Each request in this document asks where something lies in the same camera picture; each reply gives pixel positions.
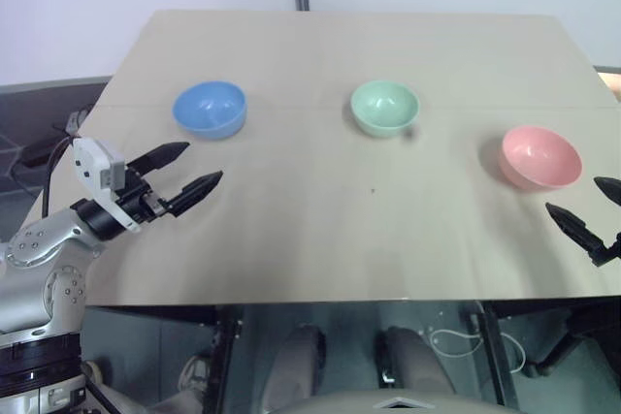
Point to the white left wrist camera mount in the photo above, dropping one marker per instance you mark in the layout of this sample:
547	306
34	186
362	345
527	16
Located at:
92	159

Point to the grey robot torso front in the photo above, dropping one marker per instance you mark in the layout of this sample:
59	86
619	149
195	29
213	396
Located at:
393	402

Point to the grey power adapter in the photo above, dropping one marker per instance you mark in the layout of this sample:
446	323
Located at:
76	123

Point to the pink red bowl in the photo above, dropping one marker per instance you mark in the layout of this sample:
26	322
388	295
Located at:
541	157

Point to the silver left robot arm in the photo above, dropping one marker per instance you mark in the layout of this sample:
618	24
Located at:
41	244

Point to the black angled floor strut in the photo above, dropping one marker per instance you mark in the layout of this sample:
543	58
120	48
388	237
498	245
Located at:
563	351

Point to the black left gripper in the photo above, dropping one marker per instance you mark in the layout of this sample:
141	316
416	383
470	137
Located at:
138	198

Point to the green bowl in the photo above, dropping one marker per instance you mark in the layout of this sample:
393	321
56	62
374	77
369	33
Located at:
385	106

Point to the white sneaker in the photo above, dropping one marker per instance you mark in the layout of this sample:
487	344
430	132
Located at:
194	372
93	372

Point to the blue bowl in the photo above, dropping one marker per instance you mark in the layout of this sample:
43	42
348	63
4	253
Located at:
208	111

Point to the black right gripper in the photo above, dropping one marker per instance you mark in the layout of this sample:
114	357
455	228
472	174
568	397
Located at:
617	245

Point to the dark grey rounded robot leg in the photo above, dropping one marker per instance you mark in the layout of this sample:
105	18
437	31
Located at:
412	360
296	365

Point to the black table leg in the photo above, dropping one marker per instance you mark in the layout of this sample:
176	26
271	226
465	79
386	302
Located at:
218	360
495	356

